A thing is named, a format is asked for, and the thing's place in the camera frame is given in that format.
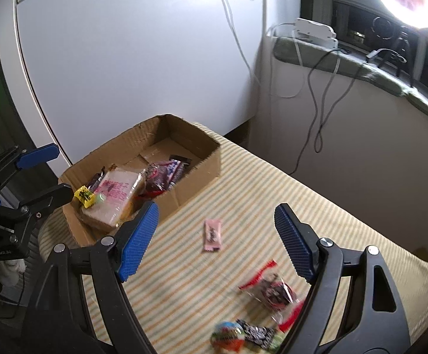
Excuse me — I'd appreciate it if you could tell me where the yellow candy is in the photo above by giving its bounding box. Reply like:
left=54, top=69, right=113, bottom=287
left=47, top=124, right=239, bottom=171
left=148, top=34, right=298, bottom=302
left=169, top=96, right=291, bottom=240
left=74, top=186, right=96, bottom=209

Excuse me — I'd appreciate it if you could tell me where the pink packaged bread loaf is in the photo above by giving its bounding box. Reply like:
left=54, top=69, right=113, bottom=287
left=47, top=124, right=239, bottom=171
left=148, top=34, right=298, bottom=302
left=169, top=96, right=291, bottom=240
left=78, top=167, right=145, bottom=232

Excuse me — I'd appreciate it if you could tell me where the large Snickers bar pack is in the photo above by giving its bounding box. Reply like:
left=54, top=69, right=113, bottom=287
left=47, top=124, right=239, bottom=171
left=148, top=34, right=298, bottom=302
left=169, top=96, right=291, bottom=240
left=87, top=167, right=105, bottom=193

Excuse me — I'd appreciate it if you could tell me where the light green small candy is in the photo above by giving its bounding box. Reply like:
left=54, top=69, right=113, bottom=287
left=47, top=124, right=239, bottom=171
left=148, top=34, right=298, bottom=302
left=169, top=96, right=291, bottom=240
left=96, top=194, right=106, bottom=203

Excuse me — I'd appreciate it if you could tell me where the red dark snack bag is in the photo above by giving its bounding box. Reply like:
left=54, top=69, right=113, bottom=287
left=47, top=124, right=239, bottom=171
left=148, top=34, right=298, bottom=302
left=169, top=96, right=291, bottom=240
left=141, top=159, right=184, bottom=198
left=238, top=260, right=304, bottom=332

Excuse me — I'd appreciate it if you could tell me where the green candy packet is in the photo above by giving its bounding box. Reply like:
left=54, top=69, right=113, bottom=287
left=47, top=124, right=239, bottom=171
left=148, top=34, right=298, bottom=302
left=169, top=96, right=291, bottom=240
left=269, top=331, right=285, bottom=353

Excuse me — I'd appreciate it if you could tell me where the black white patterned candy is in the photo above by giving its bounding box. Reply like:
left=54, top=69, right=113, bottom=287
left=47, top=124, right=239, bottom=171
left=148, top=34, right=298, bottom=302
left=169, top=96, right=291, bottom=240
left=236, top=319, right=277, bottom=350

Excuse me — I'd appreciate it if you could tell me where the brown cardboard box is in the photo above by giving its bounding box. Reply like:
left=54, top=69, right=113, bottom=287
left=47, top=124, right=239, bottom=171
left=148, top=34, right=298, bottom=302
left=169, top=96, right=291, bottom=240
left=59, top=114, right=220, bottom=247

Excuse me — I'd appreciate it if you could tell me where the white cabinet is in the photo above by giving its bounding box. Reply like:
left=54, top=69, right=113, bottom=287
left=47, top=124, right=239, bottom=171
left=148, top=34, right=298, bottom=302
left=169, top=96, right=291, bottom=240
left=0, top=0, right=263, bottom=174

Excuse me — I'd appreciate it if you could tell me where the small Snickers bar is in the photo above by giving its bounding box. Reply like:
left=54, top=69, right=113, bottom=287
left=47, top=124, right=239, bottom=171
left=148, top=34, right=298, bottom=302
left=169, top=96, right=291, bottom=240
left=169, top=154, right=192, bottom=171

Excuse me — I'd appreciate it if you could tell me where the colourful round egg candy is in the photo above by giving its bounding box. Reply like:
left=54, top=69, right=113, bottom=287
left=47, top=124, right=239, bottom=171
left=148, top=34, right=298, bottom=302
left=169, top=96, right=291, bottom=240
left=210, top=322, right=245, bottom=353

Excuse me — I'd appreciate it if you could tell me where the striped yellow tablecloth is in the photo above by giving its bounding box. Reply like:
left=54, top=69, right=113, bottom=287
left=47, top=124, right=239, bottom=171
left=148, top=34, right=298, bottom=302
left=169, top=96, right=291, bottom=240
left=38, top=121, right=428, bottom=354

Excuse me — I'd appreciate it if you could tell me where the small pink candy packet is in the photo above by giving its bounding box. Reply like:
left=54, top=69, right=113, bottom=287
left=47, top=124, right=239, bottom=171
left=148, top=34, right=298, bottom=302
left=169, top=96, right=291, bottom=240
left=204, top=219, right=222, bottom=252

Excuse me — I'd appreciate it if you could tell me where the white power strip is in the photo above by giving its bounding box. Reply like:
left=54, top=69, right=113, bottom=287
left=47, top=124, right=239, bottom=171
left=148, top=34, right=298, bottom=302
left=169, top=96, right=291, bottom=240
left=293, top=18, right=339, bottom=50

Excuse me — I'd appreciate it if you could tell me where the black hanging cable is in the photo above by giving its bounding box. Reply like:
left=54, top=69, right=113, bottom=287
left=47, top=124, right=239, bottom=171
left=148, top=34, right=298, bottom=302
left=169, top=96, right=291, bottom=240
left=287, top=47, right=370, bottom=176

